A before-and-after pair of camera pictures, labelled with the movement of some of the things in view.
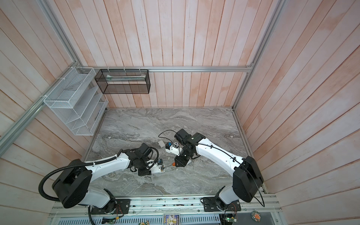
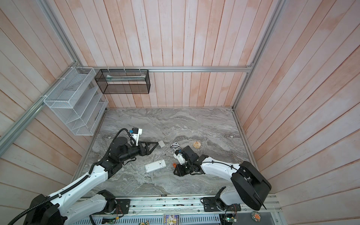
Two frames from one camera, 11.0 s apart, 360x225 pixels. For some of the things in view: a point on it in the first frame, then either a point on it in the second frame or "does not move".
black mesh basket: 123,81 does not move
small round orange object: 256,216 does not move
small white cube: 161,144 does not move
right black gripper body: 183,157 → 185,168
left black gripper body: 143,170 → 133,151
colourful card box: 171,219 does not move
